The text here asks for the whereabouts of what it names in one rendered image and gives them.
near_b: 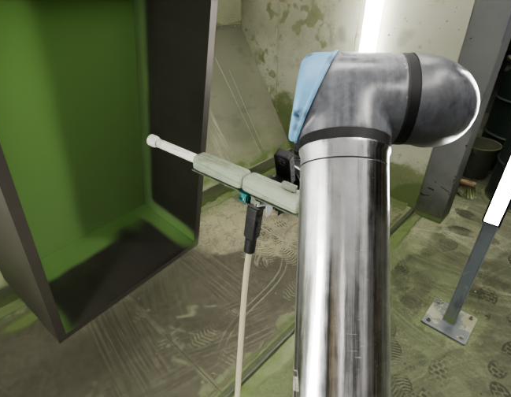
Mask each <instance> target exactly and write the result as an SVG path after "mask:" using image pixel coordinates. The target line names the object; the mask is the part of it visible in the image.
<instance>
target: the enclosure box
mask: <svg viewBox="0 0 511 397"><path fill-rule="evenodd" d="M217 4H218V0H0V271H1V273H2V276H3V278H4V279H5V280H6V282H7V283H8V284H9V285H10V287H11V288H12V289H13V290H14V291H15V292H16V293H17V294H18V295H19V296H20V298H21V299H22V300H23V301H24V303H25V304H26V305H27V306H28V307H29V308H30V310H31V311H32V312H33V313H34V314H35V316H36V317H37V318H38V319H39V320H40V321H41V322H42V323H43V324H44V326H45V327H46V328H47V329H48V330H49V332H50V333H51V334H52V335H53V336H54V338H55V339H56V340H57V341H58V342H59V343H62V342H63V341H64V340H66V339H68V338H69V337H70V336H71V335H72V334H74V333H75V332H77V331H78V330H80V329H81V328H82V327H83V326H85V325H87V324H88V323H89V322H91V321H93V320H94V319H95V318H96V317H97V316H99V315H100V314H102V313H103V312H105V311H106V310H108V309H109V308H110V307H111V306H113V305H114V304H116V303H117V302H119V301H120V300H121V299H123V298H124V297H125V296H127V295H128V294H130V293H131V292H133V291H134V290H135V289H136V288H138V287H139V286H141V285H142V284H144V283H145V282H147V281H148V280H149V279H150V278H152V277H153V276H155V275H156V274H158V273H159V272H160V271H162V270H163V269H164V268H166V267H167V266H169V265H170V264H172V263H173V262H174V261H175V260H177V259H178V258H180V257H181V256H183V255H184V254H186V253H187V252H188V251H189V250H191V249H192V248H194V247H195V246H197V245H198V237H199V227H200V216H201V207H202V188H203V178H204V176H203V175H201V174H199V173H196V172H194V171H192V169H193V168H194V166H193V162H191V161H188V160H186V159H184V158H181V157H179V156H176V155H174V154H171V153H169V152H168V151H166V150H162V149H161V148H158V147H152V146H150V145H148V144H147V138H148V136H149V135H152V134H153V135H156V136H158V137H159V138H160V139H162V140H164V141H166V142H169V143H171V144H174V145H176V146H178V147H181V148H183V149H185V150H189V151H190V152H193V153H195V154H200V153H203V152H206V140H207V130H208V120H209V101H210V92H211V81H212V71H213V53H214V43H215V33H216V23H217Z"/></svg>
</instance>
